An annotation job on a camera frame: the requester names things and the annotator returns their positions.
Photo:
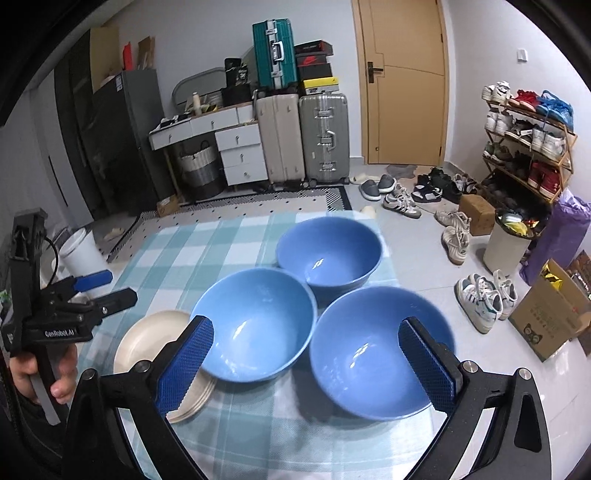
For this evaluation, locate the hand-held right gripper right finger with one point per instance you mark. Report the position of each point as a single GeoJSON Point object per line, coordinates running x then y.
{"type": "Point", "coordinates": [429, 369]}

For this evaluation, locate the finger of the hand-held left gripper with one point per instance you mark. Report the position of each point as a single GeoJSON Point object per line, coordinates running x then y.
{"type": "Point", "coordinates": [115, 302]}
{"type": "Point", "coordinates": [94, 279]}

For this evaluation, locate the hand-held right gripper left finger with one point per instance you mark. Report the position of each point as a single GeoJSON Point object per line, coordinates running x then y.
{"type": "Point", "coordinates": [184, 360]}

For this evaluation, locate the cream round plate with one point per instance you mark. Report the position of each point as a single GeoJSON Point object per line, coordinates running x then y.
{"type": "Point", "coordinates": [205, 391]}
{"type": "Point", "coordinates": [147, 337]}
{"type": "Point", "coordinates": [184, 417]}

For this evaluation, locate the blue bowl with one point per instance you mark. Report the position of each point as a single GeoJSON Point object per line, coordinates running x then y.
{"type": "Point", "coordinates": [254, 323]}
{"type": "Point", "coordinates": [330, 254]}
{"type": "Point", "coordinates": [369, 360]}

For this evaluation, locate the person's left hand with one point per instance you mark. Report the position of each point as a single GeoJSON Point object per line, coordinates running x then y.
{"type": "Point", "coordinates": [64, 378]}

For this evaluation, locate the white electric kettle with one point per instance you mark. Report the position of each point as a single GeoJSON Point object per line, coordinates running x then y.
{"type": "Point", "coordinates": [85, 254]}

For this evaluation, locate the beige slipper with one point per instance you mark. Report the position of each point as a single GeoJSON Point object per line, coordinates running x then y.
{"type": "Point", "coordinates": [114, 233]}

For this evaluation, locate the scattered sneakers and slippers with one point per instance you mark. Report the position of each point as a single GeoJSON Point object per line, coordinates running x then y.
{"type": "Point", "coordinates": [480, 300]}

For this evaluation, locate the teal checked tablecloth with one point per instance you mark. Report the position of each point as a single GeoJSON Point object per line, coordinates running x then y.
{"type": "Point", "coordinates": [258, 429]}

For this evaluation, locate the flat cardboard box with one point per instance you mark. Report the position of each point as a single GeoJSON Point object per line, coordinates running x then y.
{"type": "Point", "coordinates": [168, 205]}

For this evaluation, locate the printed cardboard box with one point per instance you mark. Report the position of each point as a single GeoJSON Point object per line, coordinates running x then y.
{"type": "Point", "coordinates": [545, 318]}

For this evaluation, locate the white trash bin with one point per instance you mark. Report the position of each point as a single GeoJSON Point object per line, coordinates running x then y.
{"type": "Point", "coordinates": [505, 251]}

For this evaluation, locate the dark grey refrigerator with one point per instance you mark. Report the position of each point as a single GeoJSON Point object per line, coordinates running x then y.
{"type": "Point", "coordinates": [134, 138]}

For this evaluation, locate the woven laundry basket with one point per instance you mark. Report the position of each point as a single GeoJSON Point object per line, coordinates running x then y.
{"type": "Point", "coordinates": [199, 173]}

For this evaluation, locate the dark tall cabinet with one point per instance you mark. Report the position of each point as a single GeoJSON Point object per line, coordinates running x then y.
{"type": "Point", "coordinates": [74, 129]}

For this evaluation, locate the purple plastic bag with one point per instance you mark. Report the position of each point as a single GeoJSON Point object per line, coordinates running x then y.
{"type": "Point", "coordinates": [561, 235]}

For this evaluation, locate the white dressing table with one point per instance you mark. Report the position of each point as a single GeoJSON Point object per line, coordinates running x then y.
{"type": "Point", "coordinates": [240, 157]}

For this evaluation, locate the grey door mat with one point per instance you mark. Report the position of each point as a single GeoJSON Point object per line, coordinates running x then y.
{"type": "Point", "coordinates": [401, 170]}

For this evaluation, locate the white bottle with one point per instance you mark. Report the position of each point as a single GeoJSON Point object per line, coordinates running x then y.
{"type": "Point", "coordinates": [196, 104]}

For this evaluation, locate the oval mirror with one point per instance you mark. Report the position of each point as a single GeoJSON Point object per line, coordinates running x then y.
{"type": "Point", "coordinates": [189, 83]}

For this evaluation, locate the tall cardboard box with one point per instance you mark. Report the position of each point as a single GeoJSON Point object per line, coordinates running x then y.
{"type": "Point", "coordinates": [104, 57]}

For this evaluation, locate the beige suitcase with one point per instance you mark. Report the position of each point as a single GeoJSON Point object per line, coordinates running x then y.
{"type": "Point", "coordinates": [280, 141]}

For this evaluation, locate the small brown cardboard box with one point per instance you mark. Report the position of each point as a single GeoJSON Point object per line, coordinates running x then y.
{"type": "Point", "coordinates": [146, 53]}

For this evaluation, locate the black storage box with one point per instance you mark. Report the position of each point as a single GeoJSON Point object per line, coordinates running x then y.
{"type": "Point", "coordinates": [238, 96]}

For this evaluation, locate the black paper bag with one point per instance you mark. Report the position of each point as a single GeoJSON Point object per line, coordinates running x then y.
{"type": "Point", "coordinates": [236, 73]}

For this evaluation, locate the silver suitcase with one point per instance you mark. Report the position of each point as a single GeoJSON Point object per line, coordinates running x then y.
{"type": "Point", "coordinates": [323, 138]}

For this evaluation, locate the rows of racked shoes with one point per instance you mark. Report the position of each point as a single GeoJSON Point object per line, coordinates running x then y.
{"type": "Point", "coordinates": [547, 143]}

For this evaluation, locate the wooden shoe rack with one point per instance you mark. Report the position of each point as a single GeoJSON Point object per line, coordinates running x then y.
{"type": "Point", "coordinates": [571, 157]}

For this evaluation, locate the tan wooden door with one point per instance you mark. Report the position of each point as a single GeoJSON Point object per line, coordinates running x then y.
{"type": "Point", "coordinates": [401, 106]}

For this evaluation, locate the teal suitcase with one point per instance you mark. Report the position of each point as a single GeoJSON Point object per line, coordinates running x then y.
{"type": "Point", "coordinates": [274, 55]}

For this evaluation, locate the yellow and white shoe box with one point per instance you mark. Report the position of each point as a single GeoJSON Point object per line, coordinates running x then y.
{"type": "Point", "coordinates": [321, 86]}

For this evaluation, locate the plain black shoe box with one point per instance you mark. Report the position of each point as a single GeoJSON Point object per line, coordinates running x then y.
{"type": "Point", "coordinates": [315, 72]}

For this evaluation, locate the red and black shoe box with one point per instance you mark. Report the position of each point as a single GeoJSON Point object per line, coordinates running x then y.
{"type": "Point", "coordinates": [314, 59]}

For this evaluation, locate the white light switch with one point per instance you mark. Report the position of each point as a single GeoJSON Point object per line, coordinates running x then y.
{"type": "Point", "coordinates": [522, 54]}

